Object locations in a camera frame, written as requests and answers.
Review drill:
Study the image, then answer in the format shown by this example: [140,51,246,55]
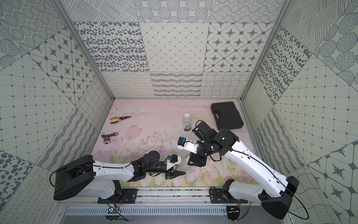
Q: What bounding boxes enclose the controller board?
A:
[226,206,241,221]
[105,207,120,221]

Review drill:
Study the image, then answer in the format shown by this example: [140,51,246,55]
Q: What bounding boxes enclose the yellow handled pliers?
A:
[110,116,131,124]

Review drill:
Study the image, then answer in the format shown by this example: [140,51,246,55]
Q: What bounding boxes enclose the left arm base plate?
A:
[97,189,138,204]

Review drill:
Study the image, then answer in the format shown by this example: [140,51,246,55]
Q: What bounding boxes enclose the floral pink table mat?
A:
[92,99,256,188]

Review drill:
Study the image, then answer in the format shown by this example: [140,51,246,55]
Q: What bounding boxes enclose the white slotted cable duct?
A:
[65,205,227,216]

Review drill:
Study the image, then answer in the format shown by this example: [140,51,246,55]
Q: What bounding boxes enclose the black plastic tool case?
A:
[211,102,244,131]

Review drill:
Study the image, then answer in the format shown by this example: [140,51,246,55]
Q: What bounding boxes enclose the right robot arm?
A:
[178,121,299,220]

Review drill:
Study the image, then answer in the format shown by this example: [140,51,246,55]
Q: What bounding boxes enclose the aluminium mounting rail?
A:
[58,186,289,207]

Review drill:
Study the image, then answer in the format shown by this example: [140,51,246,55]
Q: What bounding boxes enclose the short clear plastic bottle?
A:
[182,113,192,131]

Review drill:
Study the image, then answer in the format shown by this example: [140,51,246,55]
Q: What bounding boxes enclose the right controller board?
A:
[226,206,241,221]

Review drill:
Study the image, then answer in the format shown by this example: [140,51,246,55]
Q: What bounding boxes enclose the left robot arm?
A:
[53,151,186,203]

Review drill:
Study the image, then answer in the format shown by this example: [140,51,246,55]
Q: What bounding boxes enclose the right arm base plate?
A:
[208,187,248,204]

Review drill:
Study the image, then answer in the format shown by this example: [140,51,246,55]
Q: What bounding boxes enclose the left controller board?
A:
[105,207,120,221]

